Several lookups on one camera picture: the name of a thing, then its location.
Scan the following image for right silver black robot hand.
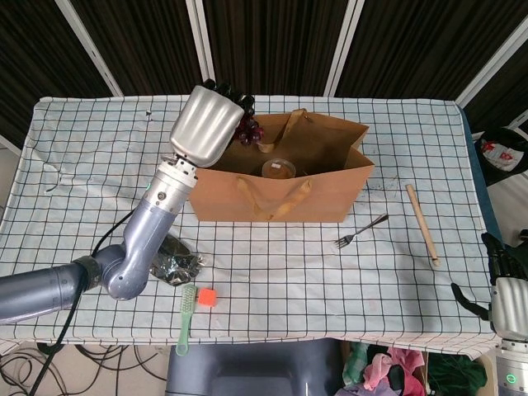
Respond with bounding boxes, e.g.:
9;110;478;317
450;232;528;340

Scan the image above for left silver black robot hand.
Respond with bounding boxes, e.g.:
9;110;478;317
170;78;257;169

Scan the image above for dark red grape bunch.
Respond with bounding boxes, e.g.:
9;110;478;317
234;111;266;146

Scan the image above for clear jar of rubber bands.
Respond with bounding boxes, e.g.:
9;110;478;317
261;157;298;179

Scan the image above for brown paper shopping bag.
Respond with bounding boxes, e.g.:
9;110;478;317
187;109;375;224

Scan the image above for dark green cloth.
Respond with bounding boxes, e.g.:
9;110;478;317
428;352;488;391

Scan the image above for wooden stick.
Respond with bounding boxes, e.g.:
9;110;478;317
405;184;441;270

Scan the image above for pile of coloured clothes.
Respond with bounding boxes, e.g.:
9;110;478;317
342;338;430;396

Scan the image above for black item in clear packet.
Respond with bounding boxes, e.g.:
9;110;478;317
148;234;211;287

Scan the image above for metal fork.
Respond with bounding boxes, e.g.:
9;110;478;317
332;213;390;251

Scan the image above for orange cube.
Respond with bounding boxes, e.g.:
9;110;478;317
196;287;219;309

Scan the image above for white black-checked tablecloth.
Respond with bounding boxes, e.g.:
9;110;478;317
0;94;519;356

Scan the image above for green white-bristle brush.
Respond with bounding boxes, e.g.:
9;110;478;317
176;284;198;356

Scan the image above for blue-grey robot torso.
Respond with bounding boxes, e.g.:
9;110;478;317
164;337;343;396

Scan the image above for white partition frame post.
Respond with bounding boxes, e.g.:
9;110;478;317
185;0;219;95
455;16;528;108
55;0;123;98
323;0;366;97

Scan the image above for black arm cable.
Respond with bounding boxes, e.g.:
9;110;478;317
39;212;133;396

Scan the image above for black floor cables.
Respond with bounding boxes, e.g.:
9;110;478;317
0;344;166;396

